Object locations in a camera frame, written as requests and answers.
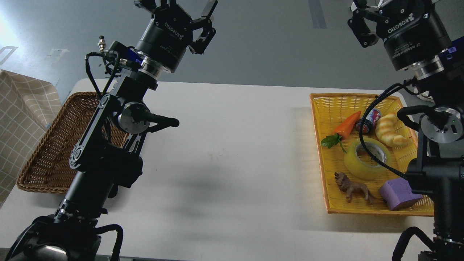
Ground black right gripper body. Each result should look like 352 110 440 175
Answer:
376 0 451 71

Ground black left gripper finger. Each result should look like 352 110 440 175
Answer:
188 0 218 55
134 0 157 15

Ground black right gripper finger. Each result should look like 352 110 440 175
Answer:
347 0 380 48

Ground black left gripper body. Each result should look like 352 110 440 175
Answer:
135 0 192 73

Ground yellow tape roll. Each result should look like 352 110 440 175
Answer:
343 137 393 181

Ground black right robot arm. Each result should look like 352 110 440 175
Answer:
348 0 464 261

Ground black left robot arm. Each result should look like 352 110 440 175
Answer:
5 0 218 261

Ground small soda can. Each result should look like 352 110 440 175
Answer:
355 108 382 134

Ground toy croissant bread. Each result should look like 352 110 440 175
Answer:
375 113 410 147

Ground orange toy carrot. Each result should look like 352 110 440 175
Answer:
320 111 361 154

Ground yellow plastic basket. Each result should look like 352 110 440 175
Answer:
310 93 435 217

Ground beige checkered cloth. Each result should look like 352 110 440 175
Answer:
0 70 62 205

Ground brown toy lion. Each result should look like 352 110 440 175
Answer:
334 172 386 205

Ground purple foam block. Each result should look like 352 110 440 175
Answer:
378 177 423 211

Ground brown wicker basket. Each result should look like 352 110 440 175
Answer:
16 91 131 194

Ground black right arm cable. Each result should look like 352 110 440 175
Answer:
359 83 417 179

